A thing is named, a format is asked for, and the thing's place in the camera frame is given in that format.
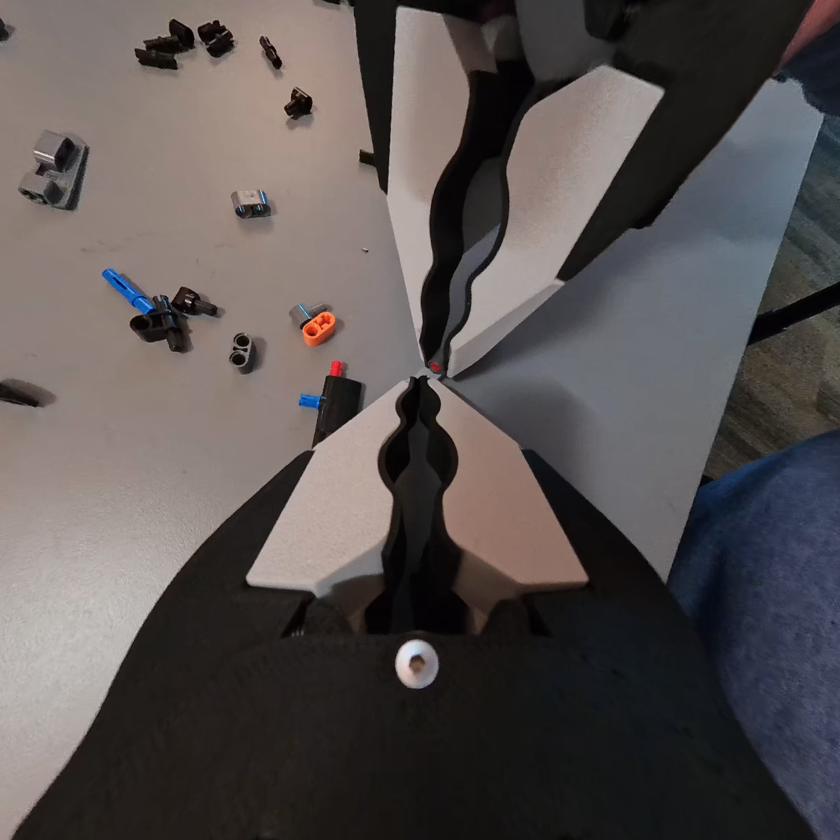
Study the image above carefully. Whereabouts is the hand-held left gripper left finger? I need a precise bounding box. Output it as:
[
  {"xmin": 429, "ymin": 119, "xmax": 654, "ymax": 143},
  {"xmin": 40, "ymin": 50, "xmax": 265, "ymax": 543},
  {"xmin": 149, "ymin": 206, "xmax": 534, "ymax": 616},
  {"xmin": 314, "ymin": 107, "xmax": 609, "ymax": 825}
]
[{"xmin": 245, "ymin": 378, "xmax": 422, "ymax": 632}]

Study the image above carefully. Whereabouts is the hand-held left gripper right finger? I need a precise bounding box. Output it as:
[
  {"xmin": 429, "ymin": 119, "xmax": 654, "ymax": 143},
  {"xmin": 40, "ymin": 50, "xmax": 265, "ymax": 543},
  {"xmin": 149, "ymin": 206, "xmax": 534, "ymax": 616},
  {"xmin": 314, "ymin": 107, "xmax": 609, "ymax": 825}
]
[{"xmin": 423, "ymin": 379, "xmax": 589, "ymax": 632}]

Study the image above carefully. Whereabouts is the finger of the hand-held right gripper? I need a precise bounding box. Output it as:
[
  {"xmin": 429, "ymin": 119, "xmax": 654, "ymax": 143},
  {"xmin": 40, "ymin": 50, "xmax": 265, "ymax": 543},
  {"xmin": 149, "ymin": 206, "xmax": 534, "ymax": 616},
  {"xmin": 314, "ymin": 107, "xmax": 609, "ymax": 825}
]
[
  {"xmin": 444, "ymin": 64, "xmax": 668, "ymax": 382},
  {"xmin": 386, "ymin": 5, "xmax": 519, "ymax": 361}
]

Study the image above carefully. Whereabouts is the black lego cylinder assembly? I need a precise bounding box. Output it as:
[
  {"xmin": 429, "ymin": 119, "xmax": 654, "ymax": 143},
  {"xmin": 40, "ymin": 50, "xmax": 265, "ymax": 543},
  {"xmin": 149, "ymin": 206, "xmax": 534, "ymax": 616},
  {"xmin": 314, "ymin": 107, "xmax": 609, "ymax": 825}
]
[{"xmin": 298, "ymin": 360, "xmax": 365, "ymax": 448}]

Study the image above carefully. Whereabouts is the black lego elbow piece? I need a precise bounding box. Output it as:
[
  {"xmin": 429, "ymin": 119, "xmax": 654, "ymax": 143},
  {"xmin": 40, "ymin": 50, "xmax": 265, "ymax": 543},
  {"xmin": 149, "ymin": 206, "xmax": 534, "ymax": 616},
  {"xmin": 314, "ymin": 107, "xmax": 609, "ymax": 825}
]
[{"xmin": 171, "ymin": 286, "xmax": 219, "ymax": 318}]

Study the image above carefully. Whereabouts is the person's right forearm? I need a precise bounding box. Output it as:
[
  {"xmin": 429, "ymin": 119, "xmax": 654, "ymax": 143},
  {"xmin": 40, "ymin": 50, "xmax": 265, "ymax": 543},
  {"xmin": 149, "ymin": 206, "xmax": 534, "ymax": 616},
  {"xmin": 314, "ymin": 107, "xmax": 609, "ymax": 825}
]
[{"xmin": 771, "ymin": 0, "xmax": 840, "ymax": 89}]

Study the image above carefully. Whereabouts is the dark grey two-hole lego beam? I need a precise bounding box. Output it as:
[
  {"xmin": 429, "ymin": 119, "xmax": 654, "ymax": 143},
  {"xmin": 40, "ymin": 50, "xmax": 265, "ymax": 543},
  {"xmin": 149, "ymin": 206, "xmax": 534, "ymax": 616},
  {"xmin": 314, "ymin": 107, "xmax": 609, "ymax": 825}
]
[{"xmin": 227, "ymin": 332, "xmax": 261, "ymax": 375}]

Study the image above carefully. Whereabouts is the black lego connector block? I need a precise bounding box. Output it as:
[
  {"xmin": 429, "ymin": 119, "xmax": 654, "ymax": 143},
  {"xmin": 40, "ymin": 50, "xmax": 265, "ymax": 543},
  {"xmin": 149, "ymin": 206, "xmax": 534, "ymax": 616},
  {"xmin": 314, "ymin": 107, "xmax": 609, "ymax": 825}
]
[{"xmin": 196, "ymin": 19, "xmax": 236, "ymax": 59}]

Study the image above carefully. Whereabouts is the black lego cross connector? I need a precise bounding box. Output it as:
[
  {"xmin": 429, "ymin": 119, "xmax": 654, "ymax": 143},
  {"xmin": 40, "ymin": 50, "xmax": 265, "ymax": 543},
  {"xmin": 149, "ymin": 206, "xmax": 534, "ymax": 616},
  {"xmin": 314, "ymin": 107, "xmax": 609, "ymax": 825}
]
[{"xmin": 129, "ymin": 294, "xmax": 192, "ymax": 354}]

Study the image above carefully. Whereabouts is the blue lego axle pin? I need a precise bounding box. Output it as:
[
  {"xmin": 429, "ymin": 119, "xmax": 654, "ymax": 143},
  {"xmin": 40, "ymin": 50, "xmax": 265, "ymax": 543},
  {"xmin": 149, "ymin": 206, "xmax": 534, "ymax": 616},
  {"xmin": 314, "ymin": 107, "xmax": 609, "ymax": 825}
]
[{"xmin": 101, "ymin": 267, "xmax": 156, "ymax": 313}]

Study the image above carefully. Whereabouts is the black curved lego blade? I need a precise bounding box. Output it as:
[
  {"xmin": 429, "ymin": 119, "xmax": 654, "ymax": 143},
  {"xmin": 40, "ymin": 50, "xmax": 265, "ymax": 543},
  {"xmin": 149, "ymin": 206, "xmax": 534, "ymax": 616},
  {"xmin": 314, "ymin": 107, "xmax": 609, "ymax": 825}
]
[{"xmin": 0, "ymin": 378, "xmax": 57, "ymax": 410}]

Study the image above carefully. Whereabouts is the black metal rod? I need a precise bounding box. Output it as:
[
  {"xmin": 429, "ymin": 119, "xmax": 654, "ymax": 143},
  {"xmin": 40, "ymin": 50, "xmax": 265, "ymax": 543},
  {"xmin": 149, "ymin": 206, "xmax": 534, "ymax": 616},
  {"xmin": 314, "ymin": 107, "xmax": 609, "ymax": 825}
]
[{"xmin": 748, "ymin": 282, "xmax": 840, "ymax": 345}]

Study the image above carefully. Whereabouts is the person's blue-clothed body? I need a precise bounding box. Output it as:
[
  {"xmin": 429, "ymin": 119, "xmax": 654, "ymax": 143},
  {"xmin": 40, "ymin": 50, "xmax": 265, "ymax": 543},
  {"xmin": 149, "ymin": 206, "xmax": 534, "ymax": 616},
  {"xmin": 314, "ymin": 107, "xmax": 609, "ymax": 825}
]
[{"xmin": 666, "ymin": 430, "xmax": 840, "ymax": 840}]

